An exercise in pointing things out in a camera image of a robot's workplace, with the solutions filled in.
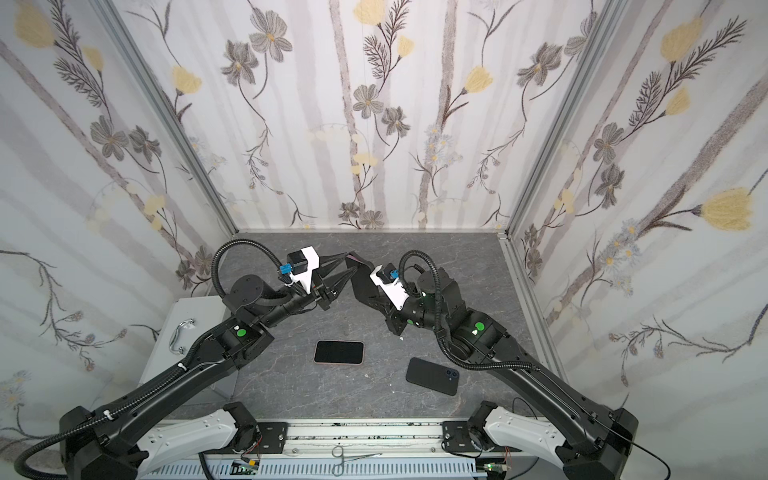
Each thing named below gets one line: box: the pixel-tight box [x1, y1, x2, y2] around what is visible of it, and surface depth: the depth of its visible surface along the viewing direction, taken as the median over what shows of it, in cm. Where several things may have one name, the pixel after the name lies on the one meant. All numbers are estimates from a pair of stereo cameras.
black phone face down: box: [405, 357, 460, 396], surface depth 86 cm
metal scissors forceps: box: [331, 445, 382, 477], surface depth 73 cm
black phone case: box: [346, 251, 381, 305], surface depth 59 cm
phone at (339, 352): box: [313, 340, 365, 365], surface depth 90 cm
